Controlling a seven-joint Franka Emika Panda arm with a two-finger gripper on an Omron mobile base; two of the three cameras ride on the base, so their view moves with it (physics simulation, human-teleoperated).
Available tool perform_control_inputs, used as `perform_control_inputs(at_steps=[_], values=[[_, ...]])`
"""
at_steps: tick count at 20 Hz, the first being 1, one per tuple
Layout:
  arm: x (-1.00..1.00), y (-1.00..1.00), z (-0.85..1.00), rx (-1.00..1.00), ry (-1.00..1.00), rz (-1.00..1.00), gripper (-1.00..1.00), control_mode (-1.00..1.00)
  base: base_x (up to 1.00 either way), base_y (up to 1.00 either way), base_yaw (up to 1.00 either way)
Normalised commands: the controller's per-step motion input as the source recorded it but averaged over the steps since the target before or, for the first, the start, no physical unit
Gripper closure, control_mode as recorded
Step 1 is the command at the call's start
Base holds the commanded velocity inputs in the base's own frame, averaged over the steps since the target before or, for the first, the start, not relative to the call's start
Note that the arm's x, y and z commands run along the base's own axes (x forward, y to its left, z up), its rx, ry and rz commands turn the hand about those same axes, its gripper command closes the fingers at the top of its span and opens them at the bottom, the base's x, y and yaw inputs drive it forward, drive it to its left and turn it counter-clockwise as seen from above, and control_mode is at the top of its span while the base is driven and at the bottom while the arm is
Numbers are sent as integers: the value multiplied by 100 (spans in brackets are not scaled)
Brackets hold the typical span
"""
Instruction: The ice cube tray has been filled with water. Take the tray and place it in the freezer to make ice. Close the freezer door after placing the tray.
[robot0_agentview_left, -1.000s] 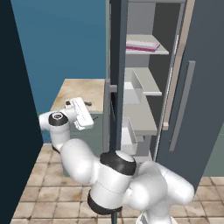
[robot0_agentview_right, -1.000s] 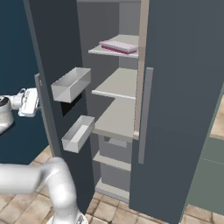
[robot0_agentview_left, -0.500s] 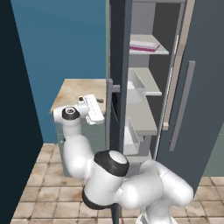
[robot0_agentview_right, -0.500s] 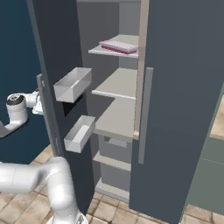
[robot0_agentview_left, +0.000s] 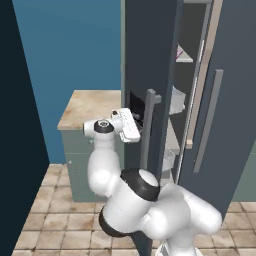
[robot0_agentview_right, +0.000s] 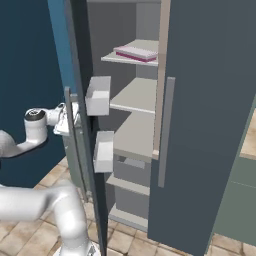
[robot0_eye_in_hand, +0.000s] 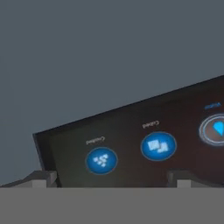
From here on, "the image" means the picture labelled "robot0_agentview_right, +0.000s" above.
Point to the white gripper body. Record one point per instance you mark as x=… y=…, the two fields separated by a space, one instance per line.
x=60 y=126

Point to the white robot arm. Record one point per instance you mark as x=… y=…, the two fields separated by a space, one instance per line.
x=33 y=133

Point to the white door bin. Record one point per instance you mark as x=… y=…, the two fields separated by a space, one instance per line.
x=98 y=100
x=104 y=155

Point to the grey freezer shelf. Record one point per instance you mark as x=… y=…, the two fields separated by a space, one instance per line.
x=146 y=45
x=136 y=95
x=136 y=136

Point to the dark grey freezer door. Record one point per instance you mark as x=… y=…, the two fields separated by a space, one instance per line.
x=87 y=50

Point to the grey freezer drawer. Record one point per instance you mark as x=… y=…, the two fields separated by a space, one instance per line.
x=130 y=171
x=131 y=208

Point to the pink and white ice tray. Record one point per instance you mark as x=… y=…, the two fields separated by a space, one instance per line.
x=136 y=53

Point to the dark grey fridge door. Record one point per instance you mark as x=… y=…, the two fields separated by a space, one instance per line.
x=206 y=126

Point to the grey fridge housing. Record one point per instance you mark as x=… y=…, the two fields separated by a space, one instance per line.
x=110 y=26

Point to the grey-green kitchen cabinet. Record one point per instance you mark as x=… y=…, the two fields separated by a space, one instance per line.
x=238 y=200

